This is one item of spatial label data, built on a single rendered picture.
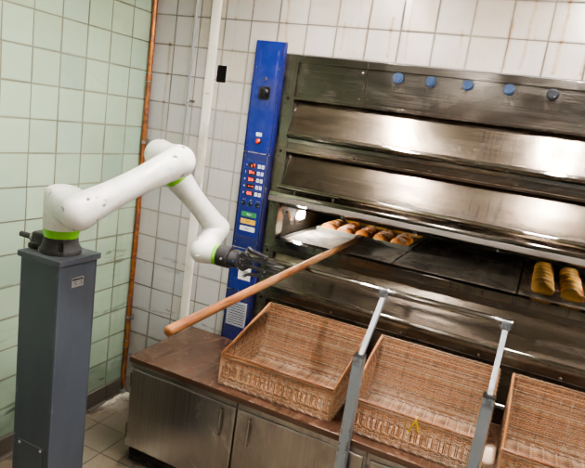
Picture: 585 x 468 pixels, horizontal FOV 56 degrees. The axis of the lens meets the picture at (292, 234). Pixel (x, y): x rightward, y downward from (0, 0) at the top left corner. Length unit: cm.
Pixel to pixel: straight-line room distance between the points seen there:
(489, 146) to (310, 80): 90
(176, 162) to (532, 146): 146
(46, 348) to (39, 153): 98
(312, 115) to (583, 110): 118
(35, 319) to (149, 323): 130
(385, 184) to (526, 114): 67
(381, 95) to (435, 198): 54
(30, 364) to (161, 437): 85
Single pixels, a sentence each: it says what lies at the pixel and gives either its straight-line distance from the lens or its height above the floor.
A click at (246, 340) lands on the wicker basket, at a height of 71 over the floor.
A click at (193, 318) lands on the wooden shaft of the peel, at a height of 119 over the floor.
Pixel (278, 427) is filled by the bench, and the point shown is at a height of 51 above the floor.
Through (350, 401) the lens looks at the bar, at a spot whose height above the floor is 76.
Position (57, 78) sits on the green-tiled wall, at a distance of 284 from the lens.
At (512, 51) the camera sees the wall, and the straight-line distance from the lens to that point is 258.
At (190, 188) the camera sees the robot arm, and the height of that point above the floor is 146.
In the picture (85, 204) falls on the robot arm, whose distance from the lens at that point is 196.
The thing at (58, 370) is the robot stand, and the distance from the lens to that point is 226.
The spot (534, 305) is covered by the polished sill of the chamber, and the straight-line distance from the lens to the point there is 262.
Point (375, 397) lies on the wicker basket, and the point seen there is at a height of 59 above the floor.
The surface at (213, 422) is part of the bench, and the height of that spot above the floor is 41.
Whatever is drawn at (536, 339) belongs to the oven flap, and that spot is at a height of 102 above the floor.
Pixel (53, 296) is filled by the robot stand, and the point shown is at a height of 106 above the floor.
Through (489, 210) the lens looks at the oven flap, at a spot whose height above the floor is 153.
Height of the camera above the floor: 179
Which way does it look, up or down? 12 degrees down
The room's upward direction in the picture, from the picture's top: 8 degrees clockwise
